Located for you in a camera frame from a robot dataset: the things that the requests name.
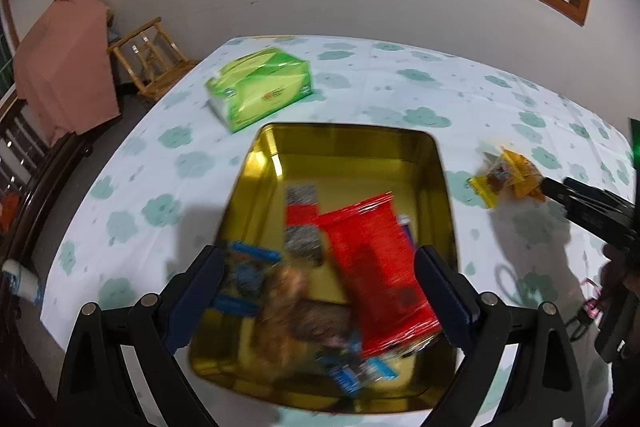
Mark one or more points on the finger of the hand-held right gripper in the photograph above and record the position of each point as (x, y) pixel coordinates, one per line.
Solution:
(595, 192)
(565, 199)

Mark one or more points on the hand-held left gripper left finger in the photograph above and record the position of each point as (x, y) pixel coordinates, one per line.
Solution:
(200, 302)

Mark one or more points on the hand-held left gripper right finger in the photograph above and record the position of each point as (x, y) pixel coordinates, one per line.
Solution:
(447, 297)

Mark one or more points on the orange snack packet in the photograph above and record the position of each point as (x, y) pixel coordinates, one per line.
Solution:
(525, 177)

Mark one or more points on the blue candy packet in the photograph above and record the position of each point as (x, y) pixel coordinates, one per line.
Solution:
(406, 232)
(350, 372)
(245, 277)

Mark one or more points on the red snack packet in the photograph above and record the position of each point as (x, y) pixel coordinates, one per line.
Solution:
(380, 272)

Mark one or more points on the small yellow snack packet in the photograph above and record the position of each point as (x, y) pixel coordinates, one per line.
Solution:
(492, 184)

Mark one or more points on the clear fried dough twist packet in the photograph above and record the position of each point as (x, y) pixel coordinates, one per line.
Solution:
(282, 312)

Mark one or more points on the clear fried snack packet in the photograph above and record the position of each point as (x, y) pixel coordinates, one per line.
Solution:
(325, 319)

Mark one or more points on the grey speckled packet red label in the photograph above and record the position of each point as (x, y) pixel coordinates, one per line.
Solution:
(302, 212)

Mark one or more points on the gold tin box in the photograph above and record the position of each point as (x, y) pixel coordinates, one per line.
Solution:
(345, 157)

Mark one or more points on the dark green object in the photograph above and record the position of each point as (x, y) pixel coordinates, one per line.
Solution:
(635, 142)

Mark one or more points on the pink and black small object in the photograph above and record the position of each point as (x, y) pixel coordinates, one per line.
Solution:
(587, 312)

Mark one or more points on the cloud printed tablecloth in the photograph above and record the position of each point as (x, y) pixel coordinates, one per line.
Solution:
(165, 187)

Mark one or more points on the white and blue roll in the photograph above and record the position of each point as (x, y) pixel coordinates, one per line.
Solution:
(20, 279)

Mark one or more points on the orange object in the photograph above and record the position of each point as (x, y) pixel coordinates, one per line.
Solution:
(9, 209)

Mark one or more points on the green tissue pack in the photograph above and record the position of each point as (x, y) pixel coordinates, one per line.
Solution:
(260, 89)

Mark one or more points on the dark wooden furniture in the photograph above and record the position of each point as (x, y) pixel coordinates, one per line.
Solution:
(30, 147)

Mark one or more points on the bamboo chair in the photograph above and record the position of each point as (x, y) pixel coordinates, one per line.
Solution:
(150, 57)

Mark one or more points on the pink cloth cover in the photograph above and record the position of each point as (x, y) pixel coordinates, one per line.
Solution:
(65, 62)

